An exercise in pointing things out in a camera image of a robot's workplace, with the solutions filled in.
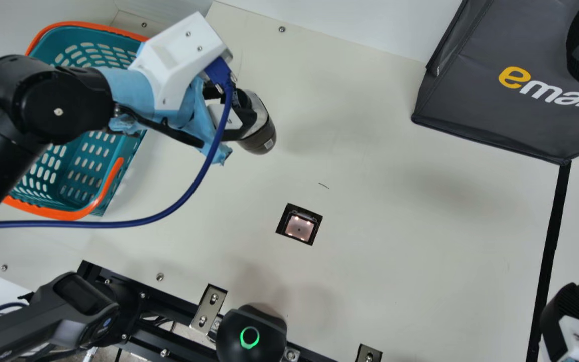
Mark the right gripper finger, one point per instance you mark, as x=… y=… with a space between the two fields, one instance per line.
x=568 y=309

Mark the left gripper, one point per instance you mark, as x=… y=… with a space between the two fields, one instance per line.
x=133 y=95

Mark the dark coffee bottle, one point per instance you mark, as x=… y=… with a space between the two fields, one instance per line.
x=262 y=133

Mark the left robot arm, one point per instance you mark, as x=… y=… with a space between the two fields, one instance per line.
x=18 y=110

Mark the teal shopping basket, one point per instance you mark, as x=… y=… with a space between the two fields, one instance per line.
x=76 y=166

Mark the black strip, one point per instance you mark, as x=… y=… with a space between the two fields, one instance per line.
x=551 y=241

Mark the small square scanner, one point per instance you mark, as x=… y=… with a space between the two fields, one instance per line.
x=299 y=224

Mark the black device with green light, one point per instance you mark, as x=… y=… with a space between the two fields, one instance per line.
x=252 y=334

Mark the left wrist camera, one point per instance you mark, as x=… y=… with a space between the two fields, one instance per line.
x=179 y=50

